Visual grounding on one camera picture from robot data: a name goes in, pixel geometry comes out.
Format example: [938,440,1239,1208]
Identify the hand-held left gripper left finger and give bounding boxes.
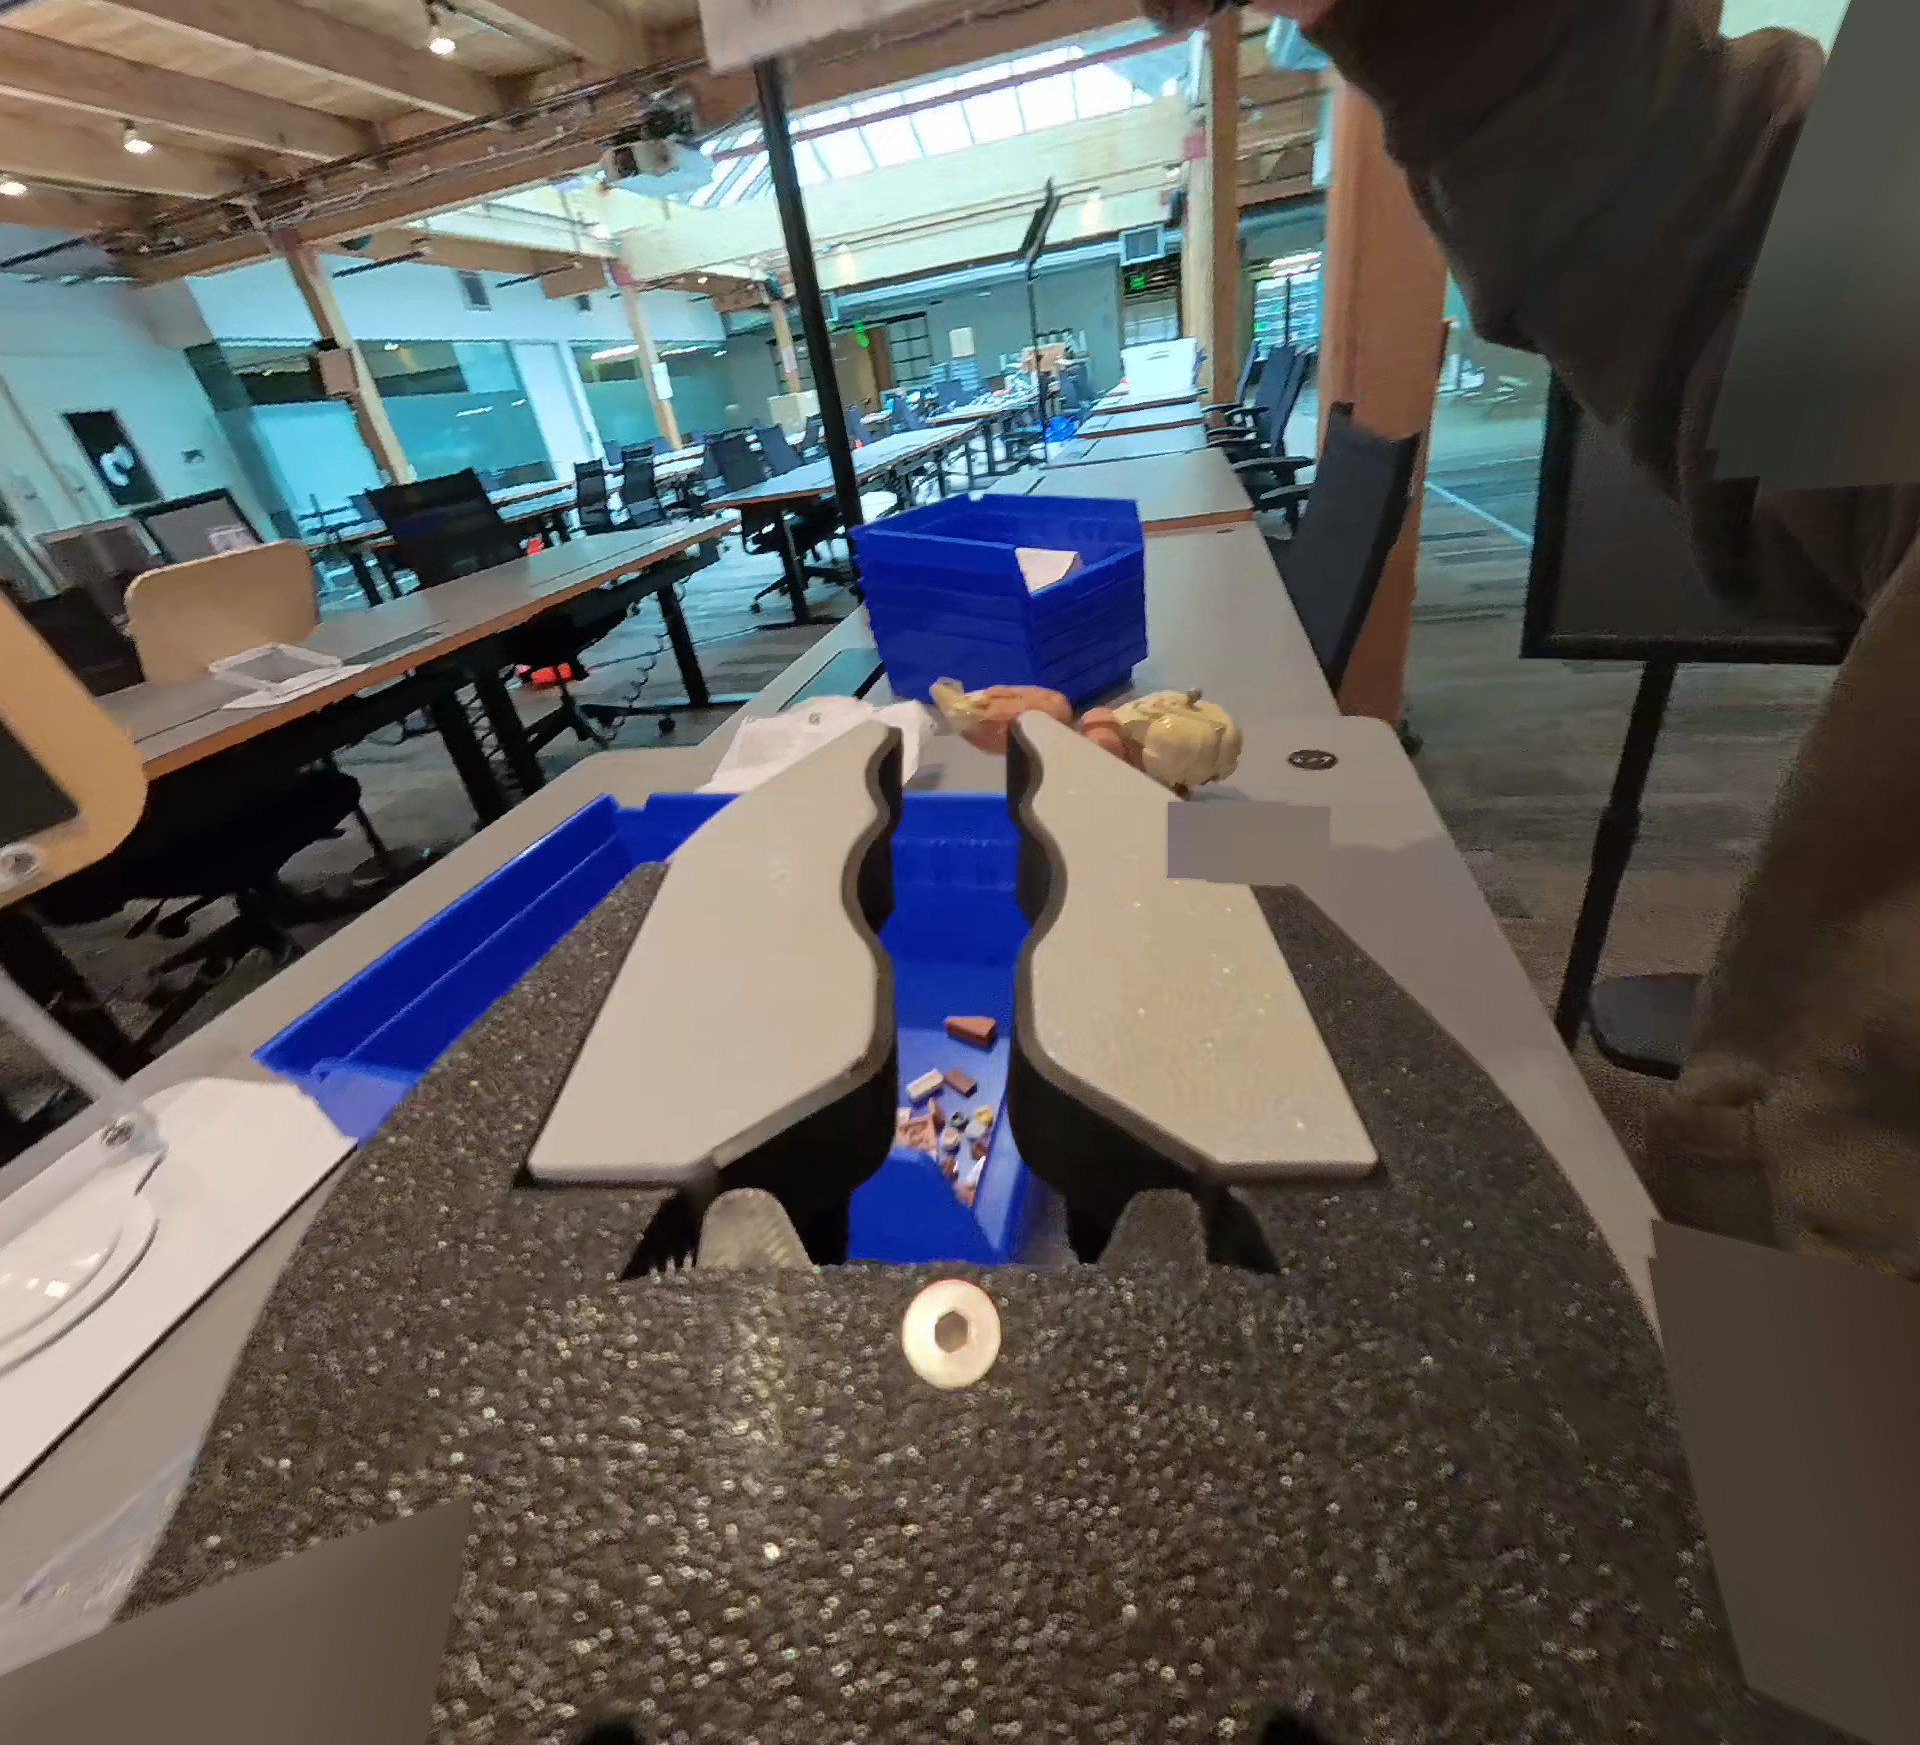
[530,721,903,1252]

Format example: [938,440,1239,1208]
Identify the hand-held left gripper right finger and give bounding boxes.
[1007,710,1380,1252]

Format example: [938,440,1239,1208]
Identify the pile of brown lego pieces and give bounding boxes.
[897,1010,1003,1206]

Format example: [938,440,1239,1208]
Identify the blue plastic parts bin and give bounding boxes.
[256,792,1052,1267]

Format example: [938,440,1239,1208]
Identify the person's right forearm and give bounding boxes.
[1305,0,1920,607]

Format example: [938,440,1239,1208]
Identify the tan brown lego animal model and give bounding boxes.
[931,677,1247,802]

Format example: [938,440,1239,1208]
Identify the wooden column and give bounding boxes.
[1322,81,1449,729]

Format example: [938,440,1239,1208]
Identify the stack of blue bins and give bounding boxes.
[851,494,1151,704]

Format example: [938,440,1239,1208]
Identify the wooden top office desk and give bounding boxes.
[743,417,1038,607]
[105,515,745,816]

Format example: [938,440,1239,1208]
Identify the black vertical pole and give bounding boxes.
[750,64,867,534]

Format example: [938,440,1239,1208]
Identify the white tray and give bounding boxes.
[210,641,367,707]

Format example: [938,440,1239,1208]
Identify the black office chair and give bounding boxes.
[369,470,602,759]

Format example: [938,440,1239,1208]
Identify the person's brown jacket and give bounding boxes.
[1651,546,1920,1282]

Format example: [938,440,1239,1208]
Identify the black monitor on stand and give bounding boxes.
[1523,388,1862,1080]

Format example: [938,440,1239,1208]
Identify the black tablet wooden frame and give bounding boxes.
[0,589,153,906]

